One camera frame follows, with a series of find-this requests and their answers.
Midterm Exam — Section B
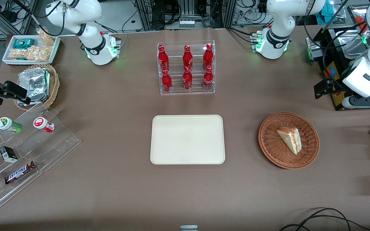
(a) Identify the teal snack packet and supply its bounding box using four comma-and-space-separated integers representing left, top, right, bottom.
13, 38, 35, 49

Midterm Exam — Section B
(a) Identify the red emergency stop button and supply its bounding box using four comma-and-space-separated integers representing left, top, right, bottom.
324, 62, 337, 79

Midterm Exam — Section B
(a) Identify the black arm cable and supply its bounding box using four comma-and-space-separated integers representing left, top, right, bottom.
303, 0, 367, 89

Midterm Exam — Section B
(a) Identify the white rectangular snack tray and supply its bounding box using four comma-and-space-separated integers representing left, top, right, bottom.
2, 35, 61, 65

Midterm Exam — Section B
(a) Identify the red cola bottle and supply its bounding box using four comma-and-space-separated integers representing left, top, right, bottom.
182, 45, 193, 69
158, 45, 170, 72
203, 66, 214, 90
162, 69, 173, 93
182, 66, 193, 91
203, 43, 214, 69

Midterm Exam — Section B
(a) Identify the tan oval wicker basket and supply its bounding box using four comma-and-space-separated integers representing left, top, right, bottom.
13, 64, 60, 111

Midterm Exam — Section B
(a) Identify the brown round wicker basket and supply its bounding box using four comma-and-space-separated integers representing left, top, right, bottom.
258, 111, 320, 170

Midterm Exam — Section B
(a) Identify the triangular sandwich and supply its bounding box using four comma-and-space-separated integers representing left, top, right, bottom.
276, 127, 302, 156

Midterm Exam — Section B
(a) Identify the green capped small bottle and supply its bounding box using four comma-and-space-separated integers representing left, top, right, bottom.
0, 117, 23, 134

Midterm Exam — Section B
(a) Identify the small black carton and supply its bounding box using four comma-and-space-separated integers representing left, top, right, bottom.
0, 146, 18, 163

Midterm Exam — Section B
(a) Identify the clear acrylic bottle rack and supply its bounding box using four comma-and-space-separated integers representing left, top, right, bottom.
157, 40, 216, 95

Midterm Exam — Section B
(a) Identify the large clear peanut bag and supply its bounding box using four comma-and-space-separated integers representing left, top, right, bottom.
9, 46, 52, 62

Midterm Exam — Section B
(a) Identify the clear acrylic stepped display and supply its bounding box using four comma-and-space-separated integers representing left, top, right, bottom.
0, 103, 82, 217

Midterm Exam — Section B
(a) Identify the small clear peanut bag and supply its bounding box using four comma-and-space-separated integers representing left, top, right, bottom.
36, 28, 55, 47

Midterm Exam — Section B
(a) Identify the silver foil wrapped pack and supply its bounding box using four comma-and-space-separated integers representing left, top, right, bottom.
16, 91, 51, 107
18, 67, 50, 98

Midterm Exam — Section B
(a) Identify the cream plastic tray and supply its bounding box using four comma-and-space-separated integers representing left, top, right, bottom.
150, 115, 225, 165

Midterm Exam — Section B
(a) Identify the black floor cable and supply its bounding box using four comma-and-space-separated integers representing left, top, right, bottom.
279, 214, 370, 231
295, 208, 352, 231

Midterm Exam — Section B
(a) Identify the red capped small bottle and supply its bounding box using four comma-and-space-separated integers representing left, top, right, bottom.
33, 117, 55, 133

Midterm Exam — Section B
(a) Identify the Snickers chocolate bar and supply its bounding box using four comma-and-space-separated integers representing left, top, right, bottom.
4, 161, 37, 185

